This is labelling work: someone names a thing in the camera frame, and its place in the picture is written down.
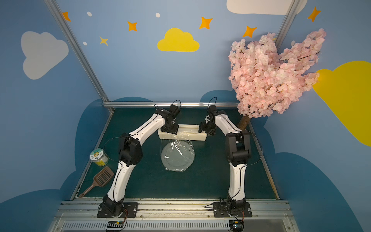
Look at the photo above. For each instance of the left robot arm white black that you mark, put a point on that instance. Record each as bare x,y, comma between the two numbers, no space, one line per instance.
130,154

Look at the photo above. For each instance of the clear plastic wrap sheet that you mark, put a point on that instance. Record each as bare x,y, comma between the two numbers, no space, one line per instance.
177,152

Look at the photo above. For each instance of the brown slotted spatula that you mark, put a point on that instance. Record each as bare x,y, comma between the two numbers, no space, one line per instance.
100,180

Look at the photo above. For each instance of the right small circuit board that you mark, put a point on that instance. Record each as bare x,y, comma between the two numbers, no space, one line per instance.
236,226

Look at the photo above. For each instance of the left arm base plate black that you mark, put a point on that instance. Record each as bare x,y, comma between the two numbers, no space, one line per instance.
120,210

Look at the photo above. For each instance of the left small circuit board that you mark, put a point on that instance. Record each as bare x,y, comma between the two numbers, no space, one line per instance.
114,226

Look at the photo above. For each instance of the right aluminium corner post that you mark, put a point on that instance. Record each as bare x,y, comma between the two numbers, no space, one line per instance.
287,22

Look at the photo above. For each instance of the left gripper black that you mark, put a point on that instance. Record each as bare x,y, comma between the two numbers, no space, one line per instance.
169,128

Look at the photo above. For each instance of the left aluminium corner post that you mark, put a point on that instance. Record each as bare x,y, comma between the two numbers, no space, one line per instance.
68,33

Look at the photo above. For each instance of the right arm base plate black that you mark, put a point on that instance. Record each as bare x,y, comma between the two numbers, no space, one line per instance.
228,210

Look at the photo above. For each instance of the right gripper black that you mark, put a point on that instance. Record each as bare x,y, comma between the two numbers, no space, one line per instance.
205,128

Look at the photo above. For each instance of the grey round plate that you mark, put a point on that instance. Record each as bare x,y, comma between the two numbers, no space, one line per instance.
177,156

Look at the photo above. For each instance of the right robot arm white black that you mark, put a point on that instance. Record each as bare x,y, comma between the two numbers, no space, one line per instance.
238,153

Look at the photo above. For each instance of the pink blossom artificial tree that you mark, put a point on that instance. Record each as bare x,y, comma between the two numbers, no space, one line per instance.
266,81

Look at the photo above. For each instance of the small circuit board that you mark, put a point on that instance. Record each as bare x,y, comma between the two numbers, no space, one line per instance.
114,226
236,226

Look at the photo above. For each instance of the aluminium rail frame front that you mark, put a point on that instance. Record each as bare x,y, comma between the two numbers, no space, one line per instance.
174,215

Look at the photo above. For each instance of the horizontal aluminium back bar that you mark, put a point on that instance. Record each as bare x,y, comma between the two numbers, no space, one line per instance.
141,104

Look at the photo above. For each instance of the cream plastic wrap dispenser box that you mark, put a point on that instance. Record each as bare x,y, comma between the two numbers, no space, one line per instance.
185,132

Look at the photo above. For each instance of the aluminium corner post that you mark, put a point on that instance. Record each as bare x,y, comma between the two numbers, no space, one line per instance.
68,33
287,22

